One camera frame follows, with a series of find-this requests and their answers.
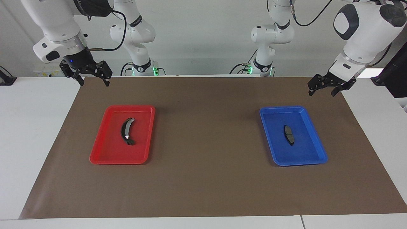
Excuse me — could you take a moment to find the small dark brake pad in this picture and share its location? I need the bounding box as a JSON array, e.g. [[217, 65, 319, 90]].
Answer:
[[284, 125, 295, 146]]

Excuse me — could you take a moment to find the long curved brake pad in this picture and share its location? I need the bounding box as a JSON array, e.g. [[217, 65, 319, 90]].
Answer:
[[120, 118, 136, 146]]

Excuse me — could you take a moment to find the blue plastic tray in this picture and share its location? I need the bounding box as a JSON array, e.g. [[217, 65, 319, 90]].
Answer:
[[259, 106, 328, 167]]

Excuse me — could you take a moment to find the red plastic tray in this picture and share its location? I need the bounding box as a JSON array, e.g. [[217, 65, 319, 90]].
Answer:
[[89, 105, 156, 165]]

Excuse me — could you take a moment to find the brown table mat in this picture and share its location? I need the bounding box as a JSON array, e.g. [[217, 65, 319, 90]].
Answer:
[[19, 76, 407, 220]]

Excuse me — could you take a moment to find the black right base cable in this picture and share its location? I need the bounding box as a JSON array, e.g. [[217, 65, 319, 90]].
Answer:
[[120, 62, 134, 76]]

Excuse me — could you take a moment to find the black base cable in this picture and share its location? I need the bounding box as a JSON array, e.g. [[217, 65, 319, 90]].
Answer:
[[120, 62, 134, 76], [230, 49, 259, 75]]

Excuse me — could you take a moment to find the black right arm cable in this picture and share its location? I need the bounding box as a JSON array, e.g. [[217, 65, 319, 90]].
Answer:
[[86, 10, 128, 52]]

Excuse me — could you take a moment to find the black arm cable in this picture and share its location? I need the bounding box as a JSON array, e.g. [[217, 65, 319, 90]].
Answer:
[[86, 10, 128, 52], [289, 0, 333, 27]]

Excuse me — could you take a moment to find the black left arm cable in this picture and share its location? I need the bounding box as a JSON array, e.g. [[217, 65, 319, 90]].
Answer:
[[289, 0, 333, 27]]

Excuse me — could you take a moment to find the black clamp mount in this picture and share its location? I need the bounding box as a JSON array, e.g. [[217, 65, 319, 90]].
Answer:
[[0, 66, 17, 86]]

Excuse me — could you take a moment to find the black left base cable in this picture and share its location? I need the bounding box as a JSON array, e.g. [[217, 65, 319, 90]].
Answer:
[[230, 49, 259, 75]]

